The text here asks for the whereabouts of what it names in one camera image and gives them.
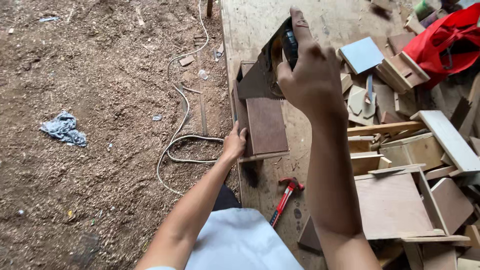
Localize person's left hand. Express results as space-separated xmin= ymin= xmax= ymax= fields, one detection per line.
xmin=222 ymin=121 xmax=249 ymax=162

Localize person's right hand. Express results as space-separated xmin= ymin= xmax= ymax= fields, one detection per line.
xmin=276 ymin=5 xmax=348 ymax=120

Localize brown laminated plywood box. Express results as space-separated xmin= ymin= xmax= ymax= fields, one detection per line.
xmin=232 ymin=61 xmax=290 ymax=163

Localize hand saw with black handle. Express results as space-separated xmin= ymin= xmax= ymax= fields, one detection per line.
xmin=236 ymin=16 xmax=299 ymax=101

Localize light blue square board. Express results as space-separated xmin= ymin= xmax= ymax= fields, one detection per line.
xmin=338 ymin=36 xmax=385 ymax=75

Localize person's dark trousers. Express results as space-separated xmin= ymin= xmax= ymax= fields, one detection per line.
xmin=212 ymin=184 xmax=242 ymax=212

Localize red claw hammer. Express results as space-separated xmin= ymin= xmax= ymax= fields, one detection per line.
xmin=269 ymin=177 xmax=305 ymax=228

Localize person's white shirt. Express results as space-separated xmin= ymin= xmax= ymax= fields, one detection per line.
xmin=144 ymin=208 xmax=304 ymax=270

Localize heap of wood offcuts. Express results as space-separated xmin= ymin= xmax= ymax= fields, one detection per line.
xmin=335 ymin=0 xmax=480 ymax=270

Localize red plastic bag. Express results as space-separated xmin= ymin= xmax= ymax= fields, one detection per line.
xmin=402 ymin=3 xmax=480 ymax=89

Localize large plywood panel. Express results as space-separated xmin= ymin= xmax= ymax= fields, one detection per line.
xmin=354 ymin=169 xmax=446 ymax=241

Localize white painted wood plank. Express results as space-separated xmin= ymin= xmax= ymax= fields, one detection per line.
xmin=410 ymin=110 xmax=480 ymax=174

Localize grey crumpled rag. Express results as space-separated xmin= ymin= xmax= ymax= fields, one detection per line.
xmin=39 ymin=110 xmax=88 ymax=147

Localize white electric cable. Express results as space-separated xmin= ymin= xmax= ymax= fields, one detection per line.
xmin=156 ymin=0 xmax=225 ymax=196

